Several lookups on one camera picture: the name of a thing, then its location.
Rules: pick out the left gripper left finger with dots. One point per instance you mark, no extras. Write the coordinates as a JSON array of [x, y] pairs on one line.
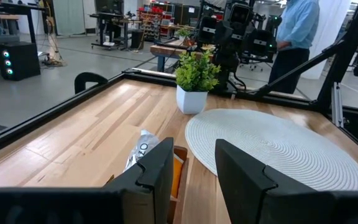
[[157, 180]]

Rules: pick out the wooden tea organizer box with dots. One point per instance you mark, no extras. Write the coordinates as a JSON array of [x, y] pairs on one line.
[[181, 211]]

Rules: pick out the black background workbench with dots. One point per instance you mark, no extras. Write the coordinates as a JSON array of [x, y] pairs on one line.
[[110, 15]]

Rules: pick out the black computer tower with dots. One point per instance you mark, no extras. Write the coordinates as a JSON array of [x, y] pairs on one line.
[[23, 62]]

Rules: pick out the white printed tea pouch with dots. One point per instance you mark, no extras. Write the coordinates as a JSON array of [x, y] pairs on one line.
[[141, 146]]

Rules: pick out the wooden background table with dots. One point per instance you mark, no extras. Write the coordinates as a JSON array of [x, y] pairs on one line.
[[166, 49]]

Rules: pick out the green plant in white pot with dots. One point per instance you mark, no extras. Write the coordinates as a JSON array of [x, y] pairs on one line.
[[194, 74]]

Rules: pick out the small background plant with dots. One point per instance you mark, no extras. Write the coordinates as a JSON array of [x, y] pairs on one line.
[[185, 32]]

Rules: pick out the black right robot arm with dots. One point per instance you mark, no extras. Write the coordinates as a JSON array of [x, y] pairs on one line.
[[228, 59]]

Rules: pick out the white round woven placemat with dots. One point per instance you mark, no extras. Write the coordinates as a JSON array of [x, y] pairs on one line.
[[275, 146]]

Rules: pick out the black background desk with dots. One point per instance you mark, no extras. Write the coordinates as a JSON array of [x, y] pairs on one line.
[[11, 6]]

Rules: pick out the black aluminium table frame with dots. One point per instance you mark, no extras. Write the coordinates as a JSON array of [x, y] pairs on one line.
[[42, 119]]

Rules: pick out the silver aluminium extrusion post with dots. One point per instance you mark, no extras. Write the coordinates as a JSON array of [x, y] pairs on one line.
[[337, 105]]

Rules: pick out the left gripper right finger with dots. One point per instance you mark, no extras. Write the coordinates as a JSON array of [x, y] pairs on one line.
[[247, 193]]

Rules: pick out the red parts shelving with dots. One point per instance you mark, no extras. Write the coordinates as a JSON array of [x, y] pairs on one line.
[[154, 18]]

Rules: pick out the yellow tea bag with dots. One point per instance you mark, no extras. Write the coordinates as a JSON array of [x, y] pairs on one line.
[[176, 177]]

